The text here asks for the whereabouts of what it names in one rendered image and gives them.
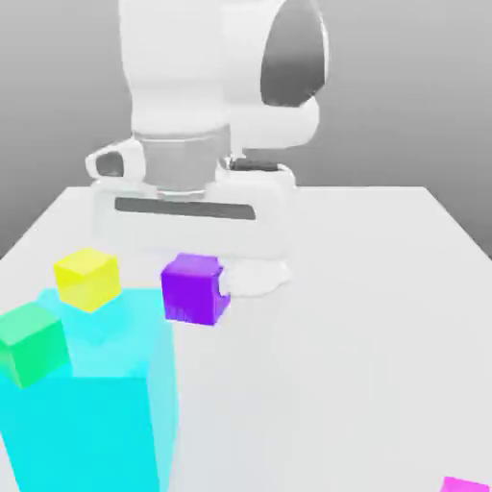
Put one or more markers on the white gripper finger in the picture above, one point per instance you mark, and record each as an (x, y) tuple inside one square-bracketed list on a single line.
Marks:
[(255, 278)]

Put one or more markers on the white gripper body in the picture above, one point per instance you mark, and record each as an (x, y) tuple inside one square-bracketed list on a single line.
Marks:
[(192, 234)]

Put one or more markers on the small purple cube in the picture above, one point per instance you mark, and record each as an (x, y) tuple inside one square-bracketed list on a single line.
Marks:
[(190, 292)]

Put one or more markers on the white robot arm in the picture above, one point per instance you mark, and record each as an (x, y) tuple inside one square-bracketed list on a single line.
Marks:
[(180, 77)]

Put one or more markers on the small yellow cube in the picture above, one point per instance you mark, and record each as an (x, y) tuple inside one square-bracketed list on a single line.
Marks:
[(86, 278)]

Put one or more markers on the small green cube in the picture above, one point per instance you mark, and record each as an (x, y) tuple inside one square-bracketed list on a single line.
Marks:
[(32, 344)]

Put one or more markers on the small pink cube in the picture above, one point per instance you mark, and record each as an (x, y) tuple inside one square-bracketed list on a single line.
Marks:
[(467, 485)]

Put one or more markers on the large cyan box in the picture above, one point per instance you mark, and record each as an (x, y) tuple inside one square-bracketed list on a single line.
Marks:
[(88, 423)]

